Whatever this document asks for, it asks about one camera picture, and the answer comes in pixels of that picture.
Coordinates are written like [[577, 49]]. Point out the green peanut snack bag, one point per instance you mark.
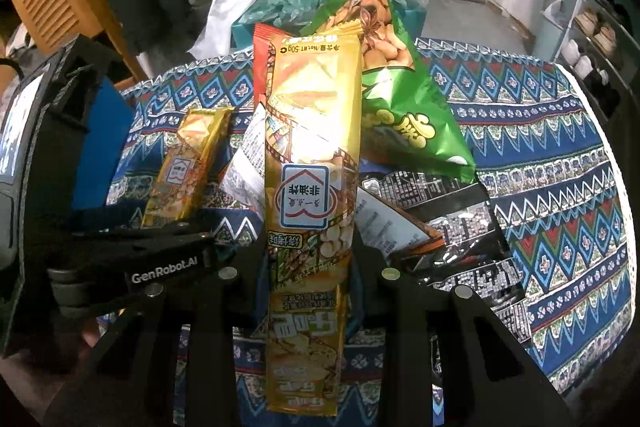
[[400, 107]]

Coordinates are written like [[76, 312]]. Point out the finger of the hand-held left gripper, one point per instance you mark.
[[125, 249], [115, 217]]

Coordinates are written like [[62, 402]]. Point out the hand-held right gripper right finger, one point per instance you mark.
[[410, 347]]

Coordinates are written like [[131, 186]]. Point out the black printed snack packet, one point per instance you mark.
[[425, 192], [480, 267]]

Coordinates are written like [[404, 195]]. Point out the white-backed snack packet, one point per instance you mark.
[[245, 162]]

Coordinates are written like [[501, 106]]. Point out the shoe rack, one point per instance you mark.
[[615, 72]]

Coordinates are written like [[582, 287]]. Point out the white shoes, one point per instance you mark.
[[580, 59]]

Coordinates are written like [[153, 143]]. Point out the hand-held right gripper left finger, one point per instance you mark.
[[215, 337]]

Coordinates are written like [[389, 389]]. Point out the tan shoes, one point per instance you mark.
[[600, 32]]

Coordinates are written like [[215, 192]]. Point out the orange snack packet white print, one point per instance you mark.
[[261, 62]]

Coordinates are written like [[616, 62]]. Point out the gold snack packet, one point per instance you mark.
[[185, 162], [310, 157]]

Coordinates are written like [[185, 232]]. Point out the blue patterned tablecloth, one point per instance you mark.
[[550, 157]]

